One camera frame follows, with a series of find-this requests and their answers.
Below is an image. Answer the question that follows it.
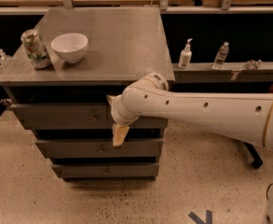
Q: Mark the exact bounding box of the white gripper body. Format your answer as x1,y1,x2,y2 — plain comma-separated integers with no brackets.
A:
110,95,139,126

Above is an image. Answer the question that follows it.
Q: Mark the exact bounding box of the grey top drawer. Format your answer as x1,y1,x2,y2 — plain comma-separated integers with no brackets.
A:
10,102,171,131

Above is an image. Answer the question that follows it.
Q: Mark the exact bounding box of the grey drawer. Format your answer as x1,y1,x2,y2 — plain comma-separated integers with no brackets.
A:
52,163,159,179
10,102,171,131
35,138,163,159

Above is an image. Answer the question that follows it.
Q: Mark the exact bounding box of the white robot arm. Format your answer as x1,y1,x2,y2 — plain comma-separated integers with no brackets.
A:
106,73,273,151

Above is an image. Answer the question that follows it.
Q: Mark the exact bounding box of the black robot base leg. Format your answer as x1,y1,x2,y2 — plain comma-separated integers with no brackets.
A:
245,143,263,169

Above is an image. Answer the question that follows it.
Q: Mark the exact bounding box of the grey middle drawer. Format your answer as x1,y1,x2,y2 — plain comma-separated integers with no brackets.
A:
35,138,163,159

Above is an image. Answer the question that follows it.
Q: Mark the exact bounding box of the grey bottom drawer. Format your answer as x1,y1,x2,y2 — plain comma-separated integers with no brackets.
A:
52,163,159,179

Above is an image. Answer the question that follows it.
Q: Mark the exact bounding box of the white ceramic bowl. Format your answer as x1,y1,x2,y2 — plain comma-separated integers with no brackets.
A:
50,33,89,63

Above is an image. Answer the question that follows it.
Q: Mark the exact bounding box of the white lotion pump bottle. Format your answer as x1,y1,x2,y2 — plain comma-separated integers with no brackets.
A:
178,38,192,68

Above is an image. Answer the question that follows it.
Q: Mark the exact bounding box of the green white soda can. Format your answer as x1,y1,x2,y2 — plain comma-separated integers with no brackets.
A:
20,29,51,69

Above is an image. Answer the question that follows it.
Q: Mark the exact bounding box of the clear plastic water bottle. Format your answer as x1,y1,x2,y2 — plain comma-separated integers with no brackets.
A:
212,42,229,69

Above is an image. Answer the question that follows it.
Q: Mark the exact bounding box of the clear sanitizer pump bottle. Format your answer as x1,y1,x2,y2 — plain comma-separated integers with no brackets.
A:
0,49,11,67

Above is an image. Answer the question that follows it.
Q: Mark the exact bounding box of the crumpled clear plastic wrap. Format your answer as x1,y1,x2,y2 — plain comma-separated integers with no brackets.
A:
246,60,262,70

